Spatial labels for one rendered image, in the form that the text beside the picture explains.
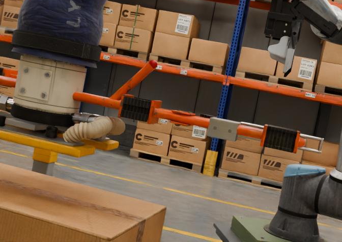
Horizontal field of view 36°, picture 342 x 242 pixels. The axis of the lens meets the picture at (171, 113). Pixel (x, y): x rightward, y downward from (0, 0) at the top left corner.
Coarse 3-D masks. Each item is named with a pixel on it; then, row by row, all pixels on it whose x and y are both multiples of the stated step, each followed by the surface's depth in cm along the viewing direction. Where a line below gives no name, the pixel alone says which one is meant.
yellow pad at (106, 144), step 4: (24, 128) 143; (60, 132) 142; (64, 132) 142; (60, 136) 141; (84, 140) 139; (88, 140) 139; (92, 140) 139; (96, 140) 140; (100, 140) 140; (104, 140) 142; (108, 140) 146; (112, 140) 148; (88, 144) 139; (92, 144) 139; (96, 144) 139; (100, 144) 138; (104, 144) 138; (108, 144) 139; (112, 144) 142; (116, 144) 145; (96, 148) 139; (100, 148) 138; (104, 148) 138; (108, 148) 139; (112, 148) 143
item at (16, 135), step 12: (0, 120) 128; (0, 132) 124; (12, 132) 125; (24, 132) 125; (36, 132) 129; (48, 132) 125; (24, 144) 122; (36, 144) 122; (48, 144) 121; (60, 144) 121; (72, 144) 122; (84, 144) 129
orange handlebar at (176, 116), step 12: (0, 84) 137; (12, 84) 135; (84, 96) 131; (96, 96) 131; (180, 120) 126; (192, 120) 125; (204, 120) 125; (240, 132) 123; (252, 132) 123; (300, 144) 121
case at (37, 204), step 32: (0, 192) 129; (32, 192) 134; (64, 192) 141; (96, 192) 148; (0, 224) 117; (32, 224) 115; (64, 224) 113; (96, 224) 117; (128, 224) 122; (160, 224) 145
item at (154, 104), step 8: (128, 96) 131; (120, 104) 128; (128, 104) 128; (136, 104) 126; (144, 104) 126; (152, 104) 126; (160, 104) 133; (120, 112) 128; (128, 112) 127; (136, 112) 127; (144, 112) 127; (152, 112) 127; (144, 120) 126; (152, 120) 128
